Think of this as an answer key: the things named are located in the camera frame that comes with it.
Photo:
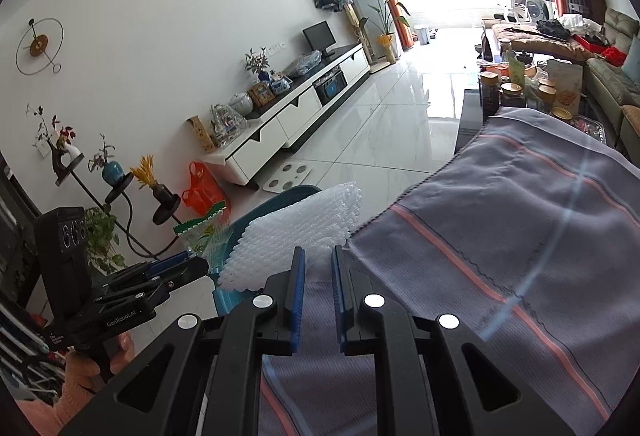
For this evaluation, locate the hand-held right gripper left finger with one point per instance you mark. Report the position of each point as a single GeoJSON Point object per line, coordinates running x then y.
{"type": "Point", "coordinates": [297, 301]}

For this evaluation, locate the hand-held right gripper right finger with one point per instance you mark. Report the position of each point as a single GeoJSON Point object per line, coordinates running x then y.
{"type": "Point", "coordinates": [341, 301]}

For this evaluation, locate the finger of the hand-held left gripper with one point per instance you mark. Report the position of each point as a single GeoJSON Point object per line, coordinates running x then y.
{"type": "Point", "coordinates": [170, 261]}
{"type": "Point", "coordinates": [185, 273]}

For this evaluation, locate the green clear candy wrapper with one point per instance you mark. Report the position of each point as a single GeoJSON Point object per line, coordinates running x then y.
{"type": "Point", "coordinates": [205, 231]}

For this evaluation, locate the white foam net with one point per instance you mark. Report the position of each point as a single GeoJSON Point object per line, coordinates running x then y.
{"type": "Point", "coordinates": [270, 241]}

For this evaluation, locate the teal plastic bin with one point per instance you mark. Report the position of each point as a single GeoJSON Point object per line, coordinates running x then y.
{"type": "Point", "coordinates": [280, 203]}

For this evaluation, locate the person's left hand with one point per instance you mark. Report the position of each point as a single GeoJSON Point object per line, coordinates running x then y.
{"type": "Point", "coordinates": [82, 373]}

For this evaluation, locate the green ivy plant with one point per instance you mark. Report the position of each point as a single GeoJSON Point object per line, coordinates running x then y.
{"type": "Point", "coordinates": [102, 241]}

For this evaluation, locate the black plant stand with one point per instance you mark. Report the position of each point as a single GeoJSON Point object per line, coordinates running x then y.
{"type": "Point", "coordinates": [125, 211]}

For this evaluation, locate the orange plastic bag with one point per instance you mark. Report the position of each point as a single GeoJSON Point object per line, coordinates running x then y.
{"type": "Point", "coordinates": [202, 198]}

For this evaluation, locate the yellow wheat black vase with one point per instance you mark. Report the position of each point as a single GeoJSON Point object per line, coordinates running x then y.
{"type": "Point", "coordinates": [152, 178]}

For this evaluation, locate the plant in teal vase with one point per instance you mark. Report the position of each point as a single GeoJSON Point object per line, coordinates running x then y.
{"type": "Point", "coordinates": [111, 171]}

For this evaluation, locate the red flowers white vase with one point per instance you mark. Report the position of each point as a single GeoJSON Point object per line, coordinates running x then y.
{"type": "Point", "coordinates": [62, 141]}

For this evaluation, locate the white cardboard with holes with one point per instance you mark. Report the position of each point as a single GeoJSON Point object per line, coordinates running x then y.
{"type": "Point", "coordinates": [286, 178]}

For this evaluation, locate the yellow patterned box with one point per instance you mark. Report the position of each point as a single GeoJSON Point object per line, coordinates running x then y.
{"type": "Point", "coordinates": [201, 135]}

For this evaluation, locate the glass ship ornament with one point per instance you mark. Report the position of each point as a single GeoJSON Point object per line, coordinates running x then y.
{"type": "Point", "coordinates": [227, 124]}

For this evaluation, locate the white ceramic jar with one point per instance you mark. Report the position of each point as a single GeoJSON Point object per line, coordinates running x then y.
{"type": "Point", "coordinates": [241, 105]}

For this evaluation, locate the white TV cabinet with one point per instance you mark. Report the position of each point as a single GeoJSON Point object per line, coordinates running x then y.
{"type": "Point", "coordinates": [300, 111]}

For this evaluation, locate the blue white porcelain pot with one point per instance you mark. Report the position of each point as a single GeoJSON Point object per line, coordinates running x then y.
{"type": "Point", "coordinates": [281, 84]}

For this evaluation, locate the plant in blue vase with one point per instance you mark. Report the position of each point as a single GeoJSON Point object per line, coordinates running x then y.
{"type": "Point", "coordinates": [257, 66]}

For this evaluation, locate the dark coffee table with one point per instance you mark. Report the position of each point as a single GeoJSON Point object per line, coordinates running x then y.
{"type": "Point", "coordinates": [470, 116]}

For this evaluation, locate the clear plastic bundle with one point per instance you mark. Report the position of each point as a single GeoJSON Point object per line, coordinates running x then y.
{"type": "Point", "coordinates": [304, 63]}

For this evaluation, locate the glass jar wooden lid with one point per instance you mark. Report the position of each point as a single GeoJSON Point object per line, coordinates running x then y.
{"type": "Point", "coordinates": [512, 95]}
{"type": "Point", "coordinates": [490, 94]}
{"type": "Point", "coordinates": [547, 95]}

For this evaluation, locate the black monitor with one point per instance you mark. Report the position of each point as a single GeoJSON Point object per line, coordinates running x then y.
{"type": "Point", "coordinates": [319, 36]}

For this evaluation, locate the wooden coat rack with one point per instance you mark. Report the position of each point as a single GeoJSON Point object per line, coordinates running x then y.
{"type": "Point", "coordinates": [361, 31]}

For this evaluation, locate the small white bin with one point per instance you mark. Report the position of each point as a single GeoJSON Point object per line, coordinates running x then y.
{"type": "Point", "coordinates": [421, 34]}

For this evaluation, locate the tall leafy plant yellow pot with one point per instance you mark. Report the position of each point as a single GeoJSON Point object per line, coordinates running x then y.
{"type": "Point", "coordinates": [385, 24]}

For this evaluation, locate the brown paper bag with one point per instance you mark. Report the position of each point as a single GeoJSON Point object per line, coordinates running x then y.
{"type": "Point", "coordinates": [565, 84]}

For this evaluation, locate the pile of clothes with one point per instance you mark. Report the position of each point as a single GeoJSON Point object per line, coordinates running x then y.
{"type": "Point", "coordinates": [560, 29]}

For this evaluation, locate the green sofa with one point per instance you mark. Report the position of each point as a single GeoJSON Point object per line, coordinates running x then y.
{"type": "Point", "coordinates": [610, 76]}

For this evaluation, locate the white washing machine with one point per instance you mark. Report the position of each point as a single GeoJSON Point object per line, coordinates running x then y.
{"type": "Point", "coordinates": [541, 6]}

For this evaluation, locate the red box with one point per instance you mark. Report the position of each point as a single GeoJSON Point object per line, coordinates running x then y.
{"type": "Point", "coordinates": [590, 41]}

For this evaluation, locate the wooden picture frame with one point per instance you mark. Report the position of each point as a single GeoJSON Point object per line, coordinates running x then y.
{"type": "Point", "coordinates": [261, 95]}

